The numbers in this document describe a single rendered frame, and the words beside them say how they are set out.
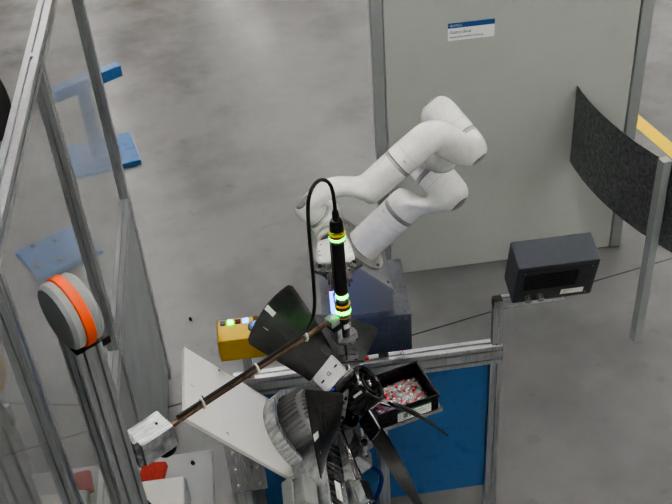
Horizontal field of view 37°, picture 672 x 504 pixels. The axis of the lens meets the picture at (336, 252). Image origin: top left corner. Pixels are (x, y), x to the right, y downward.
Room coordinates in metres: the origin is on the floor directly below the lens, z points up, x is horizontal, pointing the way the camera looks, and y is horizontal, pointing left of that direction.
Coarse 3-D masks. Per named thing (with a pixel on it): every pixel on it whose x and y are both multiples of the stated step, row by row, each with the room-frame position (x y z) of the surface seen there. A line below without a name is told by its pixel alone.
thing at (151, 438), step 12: (144, 420) 1.67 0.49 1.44; (156, 420) 1.66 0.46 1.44; (132, 432) 1.63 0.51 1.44; (144, 432) 1.63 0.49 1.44; (156, 432) 1.62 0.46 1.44; (168, 432) 1.63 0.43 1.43; (132, 444) 1.59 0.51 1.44; (144, 444) 1.59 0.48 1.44; (156, 444) 1.61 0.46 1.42; (168, 444) 1.63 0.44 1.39; (144, 456) 1.58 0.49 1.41; (156, 456) 1.60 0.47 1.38
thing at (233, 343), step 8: (224, 320) 2.41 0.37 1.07; (248, 320) 2.40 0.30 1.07; (224, 328) 2.37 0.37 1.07; (232, 328) 2.37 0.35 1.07; (240, 328) 2.37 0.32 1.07; (248, 328) 2.36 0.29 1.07; (224, 336) 2.34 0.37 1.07; (232, 336) 2.33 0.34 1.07; (240, 336) 2.33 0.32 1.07; (248, 336) 2.33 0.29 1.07; (224, 344) 2.31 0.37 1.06; (232, 344) 2.32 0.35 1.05; (240, 344) 2.32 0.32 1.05; (248, 344) 2.32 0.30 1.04; (224, 352) 2.31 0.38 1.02; (232, 352) 2.32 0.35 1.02; (240, 352) 2.32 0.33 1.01; (248, 352) 2.32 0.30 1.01; (256, 352) 2.32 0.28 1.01; (224, 360) 2.31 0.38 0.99
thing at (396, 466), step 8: (384, 432) 1.81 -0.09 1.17; (376, 440) 1.84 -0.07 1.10; (384, 440) 1.81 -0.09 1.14; (376, 448) 1.84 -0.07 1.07; (384, 448) 1.81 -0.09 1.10; (392, 448) 1.77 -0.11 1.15; (384, 456) 1.81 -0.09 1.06; (392, 456) 1.78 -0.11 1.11; (392, 464) 1.78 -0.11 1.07; (400, 464) 1.73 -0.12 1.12; (392, 472) 1.79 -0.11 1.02; (400, 472) 1.75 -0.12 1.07; (400, 480) 1.76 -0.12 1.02; (408, 480) 1.70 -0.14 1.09; (408, 488) 1.72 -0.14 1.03; (408, 496) 1.74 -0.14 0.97; (416, 496) 1.68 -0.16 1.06
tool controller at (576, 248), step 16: (528, 240) 2.47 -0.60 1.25; (544, 240) 2.46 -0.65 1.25; (560, 240) 2.46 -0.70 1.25; (576, 240) 2.45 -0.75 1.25; (592, 240) 2.45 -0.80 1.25; (512, 256) 2.43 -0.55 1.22; (528, 256) 2.41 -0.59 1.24; (544, 256) 2.40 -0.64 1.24; (560, 256) 2.40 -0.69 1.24; (576, 256) 2.39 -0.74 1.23; (592, 256) 2.39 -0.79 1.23; (512, 272) 2.42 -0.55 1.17; (528, 272) 2.36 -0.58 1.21; (544, 272) 2.37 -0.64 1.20; (560, 272) 2.38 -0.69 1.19; (576, 272) 2.38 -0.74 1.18; (592, 272) 2.39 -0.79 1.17; (512, 288) 2.41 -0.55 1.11; (528, 288) 2.39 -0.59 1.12; (544, 288) 2.39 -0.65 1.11; (560, 288) 2.40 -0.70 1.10; (576, 288) 2.41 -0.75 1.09
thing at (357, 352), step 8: (320, 320) 2.25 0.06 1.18; (352, 320) 2.27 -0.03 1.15; (328, 328) 2.22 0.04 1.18; (360, 328) 2.23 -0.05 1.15; (368, 328) 2.25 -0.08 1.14; (376, 328) 2.27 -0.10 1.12; (328, 336) 2.18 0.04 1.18; (360, 336) 2.19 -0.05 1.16; (368, 336) 2.20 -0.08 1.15; (336, 344) 2.14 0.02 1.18; (352, 344) 2.14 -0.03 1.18; (360, 344) 2.14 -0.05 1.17; (368, 344) 2.15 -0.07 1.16; (336, 352) 2.11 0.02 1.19; (344, 352) 2.10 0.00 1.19; (352, 352) 2.10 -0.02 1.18; (360, 352) 2.10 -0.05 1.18; (344, 360) 2.07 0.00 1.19; (352, 360) 2.07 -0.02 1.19; (360, 360) 2.07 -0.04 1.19
